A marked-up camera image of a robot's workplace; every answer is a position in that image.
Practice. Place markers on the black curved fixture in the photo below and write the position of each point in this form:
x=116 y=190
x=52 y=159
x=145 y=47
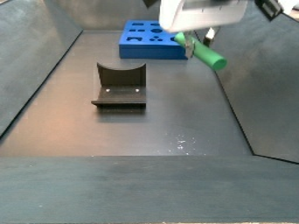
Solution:
x=121 y=86

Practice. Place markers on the blue foam shape block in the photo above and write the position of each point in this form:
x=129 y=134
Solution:
x=145 y=41

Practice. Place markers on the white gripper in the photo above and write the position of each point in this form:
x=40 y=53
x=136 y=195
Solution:
x=185 y=15

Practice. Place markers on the green oval rod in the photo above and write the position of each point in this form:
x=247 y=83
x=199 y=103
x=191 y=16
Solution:
x=212 y=59

